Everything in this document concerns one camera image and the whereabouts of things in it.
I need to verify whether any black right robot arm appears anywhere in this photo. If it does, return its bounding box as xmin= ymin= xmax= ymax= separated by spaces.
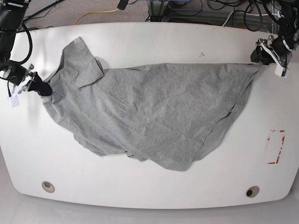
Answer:
xmin=0 ymin=0 xmax=52 ymax=97

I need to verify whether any grey T-shirt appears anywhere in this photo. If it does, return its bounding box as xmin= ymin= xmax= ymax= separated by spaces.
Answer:
xmin=42 ymin=38 xmax=260 ymax=171

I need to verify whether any red tape rectangle marking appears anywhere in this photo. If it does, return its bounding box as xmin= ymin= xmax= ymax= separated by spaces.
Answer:
xmin=265 ymin=130 xmax=285 ymax=164

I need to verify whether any left table grommet hole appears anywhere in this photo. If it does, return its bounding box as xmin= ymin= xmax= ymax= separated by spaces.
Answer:
xmin=42 ymin=181 xmax=55 ymax=193

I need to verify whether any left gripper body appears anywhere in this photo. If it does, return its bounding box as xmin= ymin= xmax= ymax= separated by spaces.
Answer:
xmin=272 ymin=35 xmax=299 ymax=56

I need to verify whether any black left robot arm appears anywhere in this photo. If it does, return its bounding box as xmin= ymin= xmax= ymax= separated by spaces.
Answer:
xmin=250 ymin=0 xmax=299 ymax=69

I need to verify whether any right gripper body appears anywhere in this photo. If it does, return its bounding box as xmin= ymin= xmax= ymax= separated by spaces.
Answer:
xmin=0 ymin=61 xmax=28 ymax=86

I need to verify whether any table grommet hole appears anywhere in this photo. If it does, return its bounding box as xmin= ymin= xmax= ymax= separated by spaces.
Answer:
xmin=42 ymin=181 xmax=55 ymax=193
xmin=246 ymin=186 xmax=260 ymax=198

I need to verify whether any yellow cable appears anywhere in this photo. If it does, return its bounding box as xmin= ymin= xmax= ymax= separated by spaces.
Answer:
xmin=75 ymin=8 xmax=119 ymax=25

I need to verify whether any right table grommet hole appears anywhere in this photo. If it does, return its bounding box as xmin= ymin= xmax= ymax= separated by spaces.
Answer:
xmin=246 ymin=186 xmax=260 ymax=198

